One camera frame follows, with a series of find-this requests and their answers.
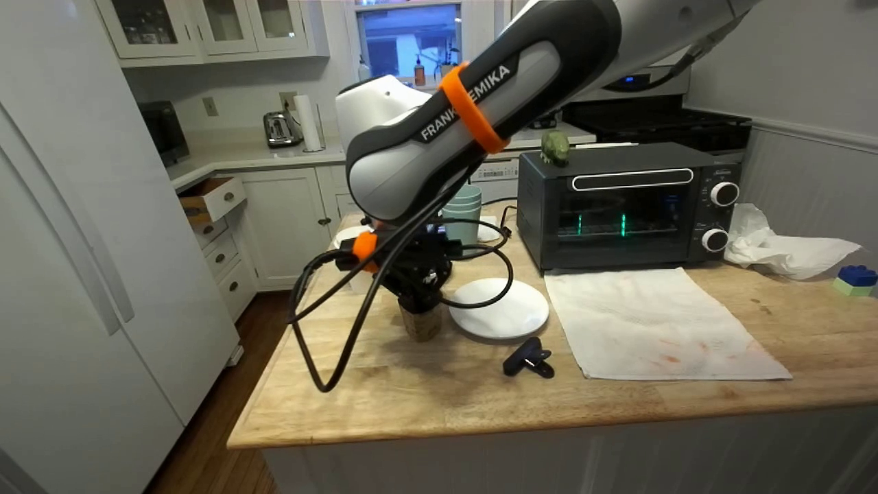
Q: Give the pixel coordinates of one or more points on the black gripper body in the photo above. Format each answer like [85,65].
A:
[415,276]

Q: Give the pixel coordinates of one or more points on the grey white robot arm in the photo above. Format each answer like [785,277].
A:
[409,152]

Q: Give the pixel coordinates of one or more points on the white round plate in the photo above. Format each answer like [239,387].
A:
[498,309]

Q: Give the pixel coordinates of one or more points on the green object on oven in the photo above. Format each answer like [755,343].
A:
[554,147]

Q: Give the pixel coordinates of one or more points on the teal stacked cups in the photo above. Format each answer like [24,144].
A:
[463,214]

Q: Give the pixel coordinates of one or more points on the black clip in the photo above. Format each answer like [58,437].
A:
[530,354]

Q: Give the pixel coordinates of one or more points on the paper towel roll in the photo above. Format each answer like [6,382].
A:
[308,122]

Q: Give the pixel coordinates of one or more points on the silver toaster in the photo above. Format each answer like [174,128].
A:
[281,129]

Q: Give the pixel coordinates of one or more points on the black toaster oven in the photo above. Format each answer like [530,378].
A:
[626,206]

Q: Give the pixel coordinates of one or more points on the kitchen window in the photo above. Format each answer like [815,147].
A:
[415,43]

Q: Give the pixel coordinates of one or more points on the open wooden drawer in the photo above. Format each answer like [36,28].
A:
[209,201]

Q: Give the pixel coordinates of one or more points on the white paper towel sheet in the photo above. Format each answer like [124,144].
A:
[651,327]

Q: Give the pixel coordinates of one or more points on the stainless steel stove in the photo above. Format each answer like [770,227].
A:
[649,109]

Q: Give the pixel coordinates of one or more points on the white refrigerator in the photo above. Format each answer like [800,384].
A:
[111,321]

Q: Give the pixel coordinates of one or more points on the crumpled white paper towel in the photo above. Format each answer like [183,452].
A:
[752,242]

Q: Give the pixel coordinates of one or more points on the white upper cabinet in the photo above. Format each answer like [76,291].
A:
[212,32]

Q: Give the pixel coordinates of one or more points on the blue green sponge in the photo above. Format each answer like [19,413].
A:
[854,281]

